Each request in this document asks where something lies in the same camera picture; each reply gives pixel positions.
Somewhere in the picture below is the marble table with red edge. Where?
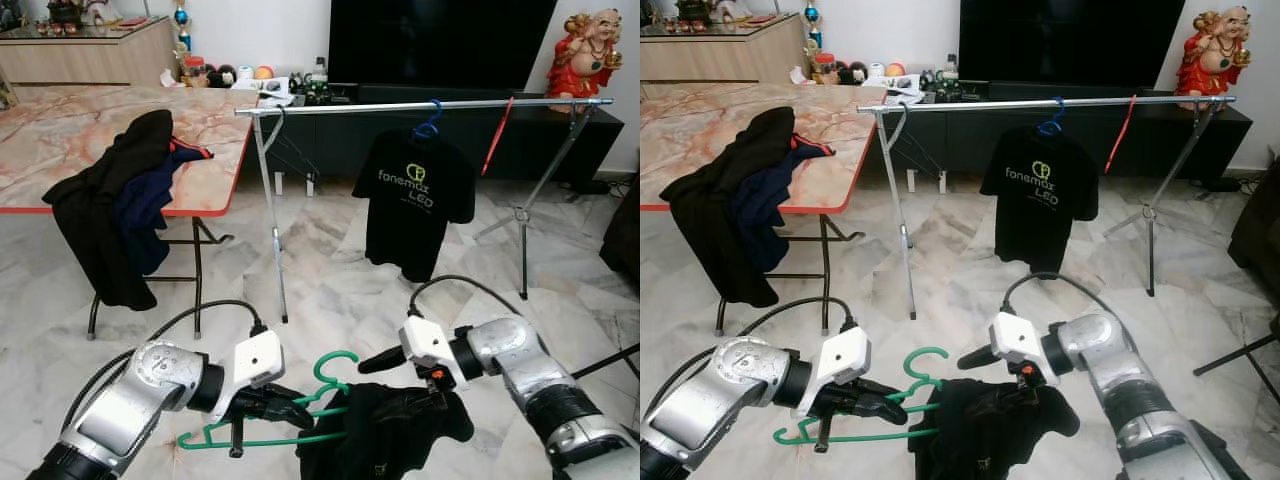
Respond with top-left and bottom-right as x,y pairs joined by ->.
0,85 -> 259,341
640,82 -> 881,336

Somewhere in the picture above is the red laughing Buddha statue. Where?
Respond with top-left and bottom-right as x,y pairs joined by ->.
545,8 -> 623,101
1175,5 -> 1253,98

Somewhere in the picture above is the red plastic hanger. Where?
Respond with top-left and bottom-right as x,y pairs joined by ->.
1104,94 -> 1138,174
480,96 -> 516,178

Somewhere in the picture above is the silver metal clothes rack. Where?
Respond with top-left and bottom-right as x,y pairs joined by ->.
857,93 -> 1238,321
233,95 -> 616,326

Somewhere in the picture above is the green plastic hanger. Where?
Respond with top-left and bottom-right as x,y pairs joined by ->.
177,350 -> 361,451
772,345 -> 951,446

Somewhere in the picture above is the plain black garment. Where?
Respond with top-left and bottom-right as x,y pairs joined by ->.
297,378 -> 476,480
908,378 -> 1081,480

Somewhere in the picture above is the black metal stand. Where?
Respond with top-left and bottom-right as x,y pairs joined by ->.
1193,330 -> 1280,379
570,340 -> 641,381

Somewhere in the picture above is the large black television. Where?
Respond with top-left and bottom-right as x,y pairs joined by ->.
958,0 -> 1188,89
327,0 -> 559,93

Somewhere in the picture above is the stack of white papers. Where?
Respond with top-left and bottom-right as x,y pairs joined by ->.
862,72 -> 936,106
232,75 -> 306,109

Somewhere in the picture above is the gold and blue trophy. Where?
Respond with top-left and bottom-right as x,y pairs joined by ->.
800,0 -> 824,53
170,0 -> 193,56

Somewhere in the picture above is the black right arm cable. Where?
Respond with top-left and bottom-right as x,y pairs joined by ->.
408,275 -> 526,323
1000,270 -> 1116,319

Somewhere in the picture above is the blue plastic hanger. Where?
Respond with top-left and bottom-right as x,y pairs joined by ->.
1036,96 -> 1067,138
413,98 -> 446,141

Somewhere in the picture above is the black TV console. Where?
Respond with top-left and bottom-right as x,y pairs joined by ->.
880,80 -> 1254,191
255,82 -> 626,196

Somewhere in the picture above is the pile of small electronics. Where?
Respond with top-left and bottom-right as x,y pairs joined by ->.
920,55 -> 986,103
290,58 -> 356,106

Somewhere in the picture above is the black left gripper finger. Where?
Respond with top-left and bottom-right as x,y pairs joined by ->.
848,400 -> 909,430
265,383 -> 313,411
262,402 -> 317,433
848,380 -> 901,408

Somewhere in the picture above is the thick black jacket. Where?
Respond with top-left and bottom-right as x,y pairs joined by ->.
42,108 -> 176,313
672,105 -> 801,309

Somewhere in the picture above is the black printed T-shirt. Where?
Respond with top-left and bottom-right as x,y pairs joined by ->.
978,125 -> 1101,276
352,127 -> 478,284

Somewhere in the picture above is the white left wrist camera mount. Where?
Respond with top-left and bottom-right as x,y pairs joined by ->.
800,325 -> 873,419
212,328 -> 286,421

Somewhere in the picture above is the light wooden cabinet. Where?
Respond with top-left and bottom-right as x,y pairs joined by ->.
640,15 -> 809,89
0,18 -> 181,91

